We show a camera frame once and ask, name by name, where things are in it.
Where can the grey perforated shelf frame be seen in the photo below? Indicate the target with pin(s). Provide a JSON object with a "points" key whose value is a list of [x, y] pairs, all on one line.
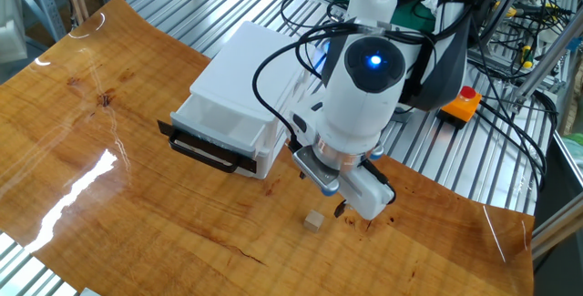
{"points": [[47, 4]]}

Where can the aluminium profile rail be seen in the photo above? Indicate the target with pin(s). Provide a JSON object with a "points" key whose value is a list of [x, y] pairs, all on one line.
{"points": [[558, 230]]}

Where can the white plastic drawer cabinet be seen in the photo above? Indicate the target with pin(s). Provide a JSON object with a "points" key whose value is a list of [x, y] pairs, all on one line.
{"points": [[246, 64]]}

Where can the orange box with red button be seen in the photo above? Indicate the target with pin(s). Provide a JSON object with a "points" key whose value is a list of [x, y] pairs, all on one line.
{"points": [[460, 109]]}

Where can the crumpled white tissue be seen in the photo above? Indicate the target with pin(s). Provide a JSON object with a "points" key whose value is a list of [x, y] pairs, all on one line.
{"points": [[429, 5]]}

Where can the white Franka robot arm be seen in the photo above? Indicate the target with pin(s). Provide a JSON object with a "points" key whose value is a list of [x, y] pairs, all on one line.
{"points": [[355, 114]]}

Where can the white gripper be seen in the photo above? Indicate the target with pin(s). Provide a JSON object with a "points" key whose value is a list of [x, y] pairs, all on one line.
{"points": [[369, 196]]}

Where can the wood grain table mat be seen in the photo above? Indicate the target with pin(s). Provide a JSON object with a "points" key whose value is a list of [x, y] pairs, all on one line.
{"points": [[136, 196]]}

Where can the thick aluminium profile post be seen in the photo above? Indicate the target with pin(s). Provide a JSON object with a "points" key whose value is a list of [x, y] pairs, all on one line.
{"points": [[546, 61]]}

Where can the yellow black screwdriver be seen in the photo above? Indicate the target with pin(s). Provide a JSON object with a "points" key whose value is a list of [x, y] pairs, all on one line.
{"points": [[527, 57]]}

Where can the white foam block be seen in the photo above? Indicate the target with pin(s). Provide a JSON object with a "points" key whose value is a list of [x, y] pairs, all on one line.
{"points": [[11, 36]]}

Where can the slim aluminium profile post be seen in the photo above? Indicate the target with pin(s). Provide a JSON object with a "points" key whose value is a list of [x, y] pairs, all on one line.
{"points": [[508, 4]]}

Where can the small wooden cube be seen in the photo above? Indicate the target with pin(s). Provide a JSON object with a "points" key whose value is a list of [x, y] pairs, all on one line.
{"points": [[314, 222]]}

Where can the green mat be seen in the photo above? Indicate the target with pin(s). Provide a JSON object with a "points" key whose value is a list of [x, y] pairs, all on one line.
{"points": [[405, 18]]}

